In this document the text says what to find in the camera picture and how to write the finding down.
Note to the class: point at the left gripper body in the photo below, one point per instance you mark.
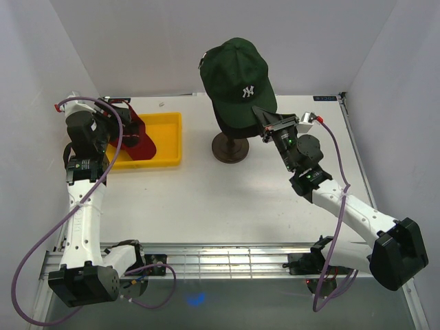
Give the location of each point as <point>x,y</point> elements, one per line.
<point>108,127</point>

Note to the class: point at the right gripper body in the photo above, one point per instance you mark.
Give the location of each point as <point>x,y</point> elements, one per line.
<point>281,132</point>

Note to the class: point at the black cap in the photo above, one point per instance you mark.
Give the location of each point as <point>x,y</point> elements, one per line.
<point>237,130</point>

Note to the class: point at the red cap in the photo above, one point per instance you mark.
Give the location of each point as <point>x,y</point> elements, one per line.
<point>135,141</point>

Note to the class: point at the dark green cap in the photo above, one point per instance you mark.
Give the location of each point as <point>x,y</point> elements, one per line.
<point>236,77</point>

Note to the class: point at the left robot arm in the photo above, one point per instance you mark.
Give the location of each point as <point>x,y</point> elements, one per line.
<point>86,275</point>

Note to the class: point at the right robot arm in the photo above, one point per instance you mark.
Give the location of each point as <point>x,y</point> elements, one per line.
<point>393,250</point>

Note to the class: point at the beige mannequin head stand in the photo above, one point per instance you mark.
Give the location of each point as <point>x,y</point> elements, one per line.
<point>229,150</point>

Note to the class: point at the yellow plastic tray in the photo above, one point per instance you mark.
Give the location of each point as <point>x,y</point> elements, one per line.
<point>165,130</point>

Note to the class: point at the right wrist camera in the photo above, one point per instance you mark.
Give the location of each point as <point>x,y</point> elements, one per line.
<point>307,120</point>

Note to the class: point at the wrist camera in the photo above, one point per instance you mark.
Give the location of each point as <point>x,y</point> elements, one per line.
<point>307,120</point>
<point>75,103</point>

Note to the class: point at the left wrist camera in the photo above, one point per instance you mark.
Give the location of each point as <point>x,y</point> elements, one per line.
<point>75,103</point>

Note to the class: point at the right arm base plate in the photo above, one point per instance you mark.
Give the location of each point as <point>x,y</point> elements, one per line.
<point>304,263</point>

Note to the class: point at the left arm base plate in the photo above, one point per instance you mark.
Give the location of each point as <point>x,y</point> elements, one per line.
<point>158,260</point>

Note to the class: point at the aluminium frame rail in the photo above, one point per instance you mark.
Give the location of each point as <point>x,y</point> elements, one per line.
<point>198,261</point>

